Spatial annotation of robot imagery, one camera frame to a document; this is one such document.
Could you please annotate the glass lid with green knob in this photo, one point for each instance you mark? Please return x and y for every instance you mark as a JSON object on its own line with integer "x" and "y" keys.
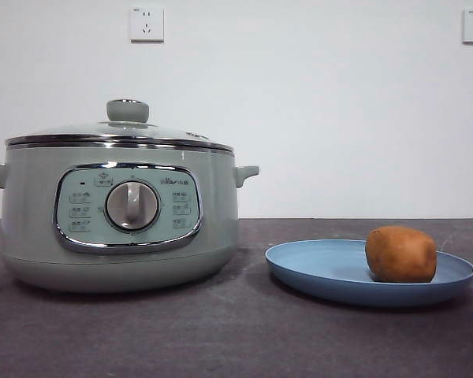
{"x": 127, "y": 109}

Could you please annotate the blue round plate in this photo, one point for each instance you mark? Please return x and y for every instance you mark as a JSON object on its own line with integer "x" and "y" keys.
{"x": 319, "y": 267}

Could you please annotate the pale green electric steamer pot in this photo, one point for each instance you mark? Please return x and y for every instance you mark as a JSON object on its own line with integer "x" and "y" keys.
{"x": 31, "y": 216}

